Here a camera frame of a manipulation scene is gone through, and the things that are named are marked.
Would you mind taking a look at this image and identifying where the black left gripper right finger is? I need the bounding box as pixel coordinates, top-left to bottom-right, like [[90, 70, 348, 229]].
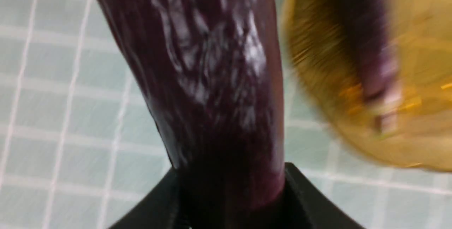
[[279, 162, 363, 229]]

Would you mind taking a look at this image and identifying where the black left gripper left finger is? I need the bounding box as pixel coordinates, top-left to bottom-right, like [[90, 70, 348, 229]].
[[110, 168, 191, 229]]

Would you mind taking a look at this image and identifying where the purple eggplant green stem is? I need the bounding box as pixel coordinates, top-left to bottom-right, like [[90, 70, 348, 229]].
[[97, 0, 285, 229]]

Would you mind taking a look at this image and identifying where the purple eggplant tan stem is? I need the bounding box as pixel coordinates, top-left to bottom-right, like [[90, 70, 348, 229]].
[[335, 0, 402, 134]]

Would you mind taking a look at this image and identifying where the green checkered tablecloth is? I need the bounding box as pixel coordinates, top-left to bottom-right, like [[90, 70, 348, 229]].
[[0, 0, 451, 229]]

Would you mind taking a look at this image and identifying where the amber plastic plate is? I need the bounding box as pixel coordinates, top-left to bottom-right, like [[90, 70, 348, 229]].
[[282, 0, 451, 172]]

